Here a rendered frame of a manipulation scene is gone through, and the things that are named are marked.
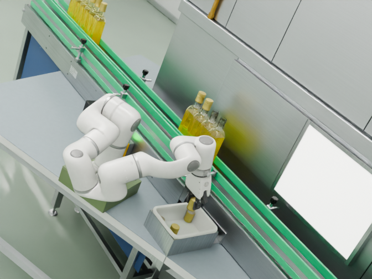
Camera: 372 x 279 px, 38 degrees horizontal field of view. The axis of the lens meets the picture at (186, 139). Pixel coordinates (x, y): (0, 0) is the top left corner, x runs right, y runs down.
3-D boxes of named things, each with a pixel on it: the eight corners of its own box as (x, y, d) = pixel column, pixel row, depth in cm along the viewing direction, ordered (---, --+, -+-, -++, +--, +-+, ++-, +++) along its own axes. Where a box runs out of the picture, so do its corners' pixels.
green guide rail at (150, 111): (202, 182, 220) (210, 166, 216) (200, 182, 219) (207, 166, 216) (43, 6, 329) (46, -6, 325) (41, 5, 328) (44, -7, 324)
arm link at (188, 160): (133, 167, 183) (190, 149, 188) (145, 192, 174) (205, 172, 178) (129, 149, 177) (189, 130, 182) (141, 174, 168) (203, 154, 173)
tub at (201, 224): (212, 246, 207) (220, 230, 204) (166, 256, 193) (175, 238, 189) (187, 217, 218) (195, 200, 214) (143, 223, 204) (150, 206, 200)
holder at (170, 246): (221, 245, 211) (228, 230, 208) (166, 256, 193) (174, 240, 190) (197, 216, 222) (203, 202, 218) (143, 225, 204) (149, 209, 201)
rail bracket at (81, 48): (81, 64, 278) (88, 41, 272) (68, 63, 273) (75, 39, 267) (77, 60, 280) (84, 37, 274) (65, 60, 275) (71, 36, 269)
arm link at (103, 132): (98, 161, 190) (65, 136, 194) (140, 125, 205) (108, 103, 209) (99, 144, 183) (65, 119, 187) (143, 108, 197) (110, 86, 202)
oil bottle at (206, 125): (201, 165, 232) (220, 124, 223) (191, 166, 229) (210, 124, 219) (194, 158, 236) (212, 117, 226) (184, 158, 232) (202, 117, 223)
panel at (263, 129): (352, 264, 190) (403, 190, 175) (347, 265, 188) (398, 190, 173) (208, 125, 246) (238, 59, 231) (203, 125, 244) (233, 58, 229)
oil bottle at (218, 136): (208, 173, 229) (228, 132, 219) (199, 174, 225) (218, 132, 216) (201, 165, 232) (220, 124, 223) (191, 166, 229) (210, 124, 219)
